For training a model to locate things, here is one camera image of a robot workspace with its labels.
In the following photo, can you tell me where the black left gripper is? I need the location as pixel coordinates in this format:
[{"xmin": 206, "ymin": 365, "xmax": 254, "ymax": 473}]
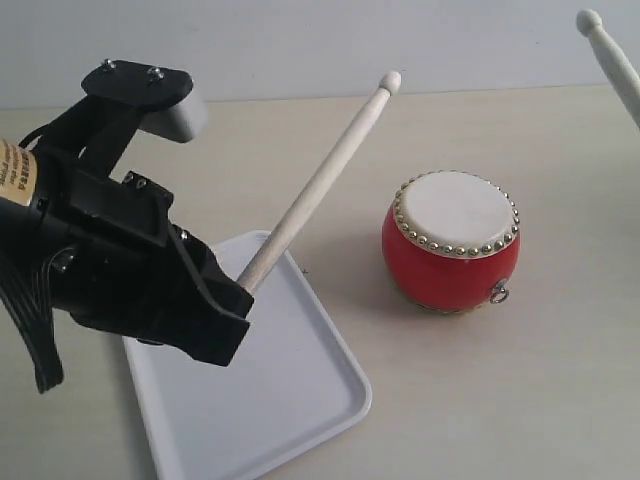
[{"xmin": 1, "ymin": 142, "xmax": 254, "ymax": 367}]

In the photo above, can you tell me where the white wooden drumstick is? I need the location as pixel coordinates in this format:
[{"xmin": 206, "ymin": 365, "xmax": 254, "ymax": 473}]
[
  {"xmin": 237, "ymin": 70, "xmax": 402, "ymax": 295},
  {"xmin": 576, "ymin": 9, "xmax": 639, "ymax": 126}
]

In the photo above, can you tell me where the small red drum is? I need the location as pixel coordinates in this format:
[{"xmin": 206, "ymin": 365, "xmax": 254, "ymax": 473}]
[{"xmin": 381, "ymin": 170, "xmax": 521, "ymax": 314}]

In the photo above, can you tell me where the white plastic tray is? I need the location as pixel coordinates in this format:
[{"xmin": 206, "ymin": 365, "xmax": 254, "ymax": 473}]
[{"xmin": 124, "ymin": 254, "xmax": 372, "ymax": 479}]

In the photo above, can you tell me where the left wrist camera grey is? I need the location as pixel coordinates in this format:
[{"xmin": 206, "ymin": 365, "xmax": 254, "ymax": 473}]
[{"xmin": 34, "ymin": 59, "xmax": 208, "ymax": 178}]

